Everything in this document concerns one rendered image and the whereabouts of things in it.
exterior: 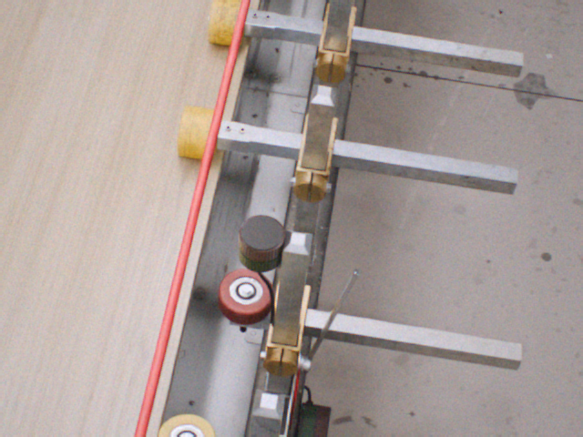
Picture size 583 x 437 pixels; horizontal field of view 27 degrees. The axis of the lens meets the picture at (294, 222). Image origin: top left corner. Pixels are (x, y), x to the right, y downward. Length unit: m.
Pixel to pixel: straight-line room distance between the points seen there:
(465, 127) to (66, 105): 1.48
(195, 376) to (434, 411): 0.85
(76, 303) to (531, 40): 2.02
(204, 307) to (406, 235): 0.99
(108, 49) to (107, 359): 0.59
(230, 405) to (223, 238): 0.33
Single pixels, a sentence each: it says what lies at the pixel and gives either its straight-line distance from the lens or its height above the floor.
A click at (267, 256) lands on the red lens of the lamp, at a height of 1.10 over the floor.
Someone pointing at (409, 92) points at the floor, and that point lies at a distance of 3.31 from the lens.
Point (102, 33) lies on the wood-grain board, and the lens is 2.13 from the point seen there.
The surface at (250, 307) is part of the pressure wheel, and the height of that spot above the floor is 0.91.
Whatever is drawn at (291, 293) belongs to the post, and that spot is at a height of 1.01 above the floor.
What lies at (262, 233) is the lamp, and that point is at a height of 1.11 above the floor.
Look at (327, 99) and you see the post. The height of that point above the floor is 1.12.
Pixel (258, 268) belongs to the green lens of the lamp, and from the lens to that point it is 1.62.
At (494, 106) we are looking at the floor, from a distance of 3.32.
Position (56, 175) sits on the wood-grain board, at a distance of 1.93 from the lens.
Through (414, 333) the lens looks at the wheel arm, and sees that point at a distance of 1.84.
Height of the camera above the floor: 2.42
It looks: 54 degrees down
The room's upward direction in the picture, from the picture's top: 7 degrees clockwise
